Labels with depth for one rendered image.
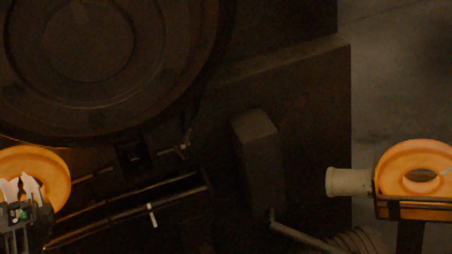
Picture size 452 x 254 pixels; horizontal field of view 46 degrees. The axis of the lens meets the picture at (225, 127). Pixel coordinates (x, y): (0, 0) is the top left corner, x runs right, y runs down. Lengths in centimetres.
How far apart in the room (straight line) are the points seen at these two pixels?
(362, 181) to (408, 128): 125
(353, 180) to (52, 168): 55
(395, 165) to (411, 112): 136
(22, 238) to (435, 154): 69
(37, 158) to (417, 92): 185
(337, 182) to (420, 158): 16
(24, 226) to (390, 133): 166
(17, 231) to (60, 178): 16
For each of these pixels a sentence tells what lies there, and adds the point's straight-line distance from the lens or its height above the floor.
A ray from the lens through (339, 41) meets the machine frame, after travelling 111.
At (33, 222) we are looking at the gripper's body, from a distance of 86.
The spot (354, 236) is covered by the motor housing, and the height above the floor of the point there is 53.
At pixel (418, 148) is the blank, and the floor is 78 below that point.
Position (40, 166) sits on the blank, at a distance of 97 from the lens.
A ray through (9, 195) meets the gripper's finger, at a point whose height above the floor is 85.
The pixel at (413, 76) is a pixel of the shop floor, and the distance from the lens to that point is 258.
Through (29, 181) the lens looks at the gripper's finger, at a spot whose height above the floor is 86.
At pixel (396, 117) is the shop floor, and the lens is 233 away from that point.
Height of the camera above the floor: 143
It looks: 38 degrees down
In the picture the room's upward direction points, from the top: 11 degrees counter-clockwise
